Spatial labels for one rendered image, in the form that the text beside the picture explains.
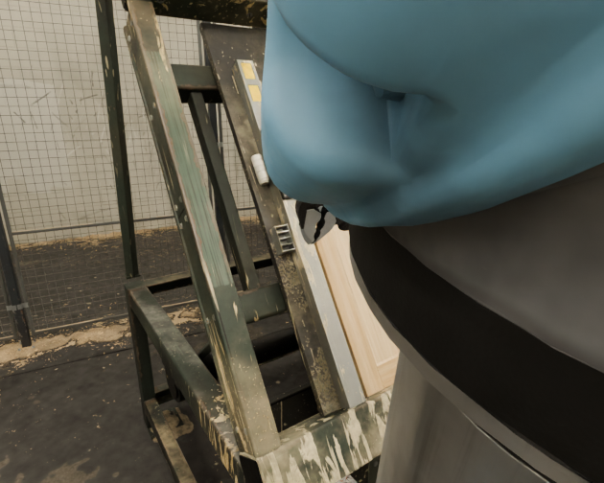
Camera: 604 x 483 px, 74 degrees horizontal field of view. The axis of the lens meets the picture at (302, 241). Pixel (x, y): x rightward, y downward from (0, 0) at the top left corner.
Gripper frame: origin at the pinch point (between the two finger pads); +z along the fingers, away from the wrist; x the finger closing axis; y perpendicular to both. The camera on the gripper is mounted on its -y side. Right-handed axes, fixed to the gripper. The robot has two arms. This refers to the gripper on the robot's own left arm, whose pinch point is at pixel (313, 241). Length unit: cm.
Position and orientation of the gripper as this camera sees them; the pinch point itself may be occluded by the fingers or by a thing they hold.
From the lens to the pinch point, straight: 67.9
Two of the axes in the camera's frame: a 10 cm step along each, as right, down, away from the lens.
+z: -2.0, 7.1, 6.8
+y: -3.6, -7.0, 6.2
